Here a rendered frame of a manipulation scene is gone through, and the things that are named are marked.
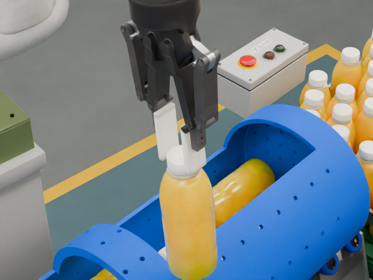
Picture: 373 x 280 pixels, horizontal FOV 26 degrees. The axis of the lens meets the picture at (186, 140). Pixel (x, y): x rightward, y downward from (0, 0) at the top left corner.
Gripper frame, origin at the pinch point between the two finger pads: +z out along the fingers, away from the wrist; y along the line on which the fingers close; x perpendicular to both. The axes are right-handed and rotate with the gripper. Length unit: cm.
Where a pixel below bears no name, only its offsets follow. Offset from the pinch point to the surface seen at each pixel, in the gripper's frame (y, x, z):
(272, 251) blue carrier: 0.4, 15.4, 30.1
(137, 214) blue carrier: -25.2, 10.8, 34.0
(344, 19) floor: -143, 239, 136
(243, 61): -42, 57, 32
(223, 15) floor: -188, 201, 131
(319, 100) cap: -24, 60, 37
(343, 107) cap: -19, 61, 37
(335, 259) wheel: -3, 37, 51
